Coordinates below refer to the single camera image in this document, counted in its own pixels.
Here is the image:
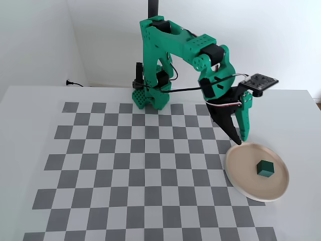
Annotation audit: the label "dark green dice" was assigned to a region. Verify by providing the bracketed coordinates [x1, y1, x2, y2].
[256, 160, 276, 178]

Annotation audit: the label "black camera circuit board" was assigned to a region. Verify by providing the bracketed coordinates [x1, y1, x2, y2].
[238, 73, 279, 97]

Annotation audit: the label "grey white checkered mat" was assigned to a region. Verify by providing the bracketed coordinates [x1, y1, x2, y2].
[22, 101, 279, 241]

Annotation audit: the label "beige round plate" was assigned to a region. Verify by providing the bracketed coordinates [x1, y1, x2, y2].
[225, 142, 290, 202]

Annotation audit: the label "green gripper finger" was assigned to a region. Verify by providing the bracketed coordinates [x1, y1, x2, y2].
[234, 90, 254, 142]

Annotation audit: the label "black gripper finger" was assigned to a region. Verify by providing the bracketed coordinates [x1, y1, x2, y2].
[211, 113, 243, 146]

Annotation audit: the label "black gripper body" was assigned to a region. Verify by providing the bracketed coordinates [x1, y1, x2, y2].
[205, 86, 246, 116]

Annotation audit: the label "dark camera cable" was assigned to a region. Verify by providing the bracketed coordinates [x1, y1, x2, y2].
[132, 79, 204, 94]

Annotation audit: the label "black power cable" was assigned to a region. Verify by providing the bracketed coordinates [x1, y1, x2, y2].
[65, 79, 85, 87]

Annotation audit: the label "black vertical pole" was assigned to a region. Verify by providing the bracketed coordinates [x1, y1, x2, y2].
[147, 0, 161, 20]

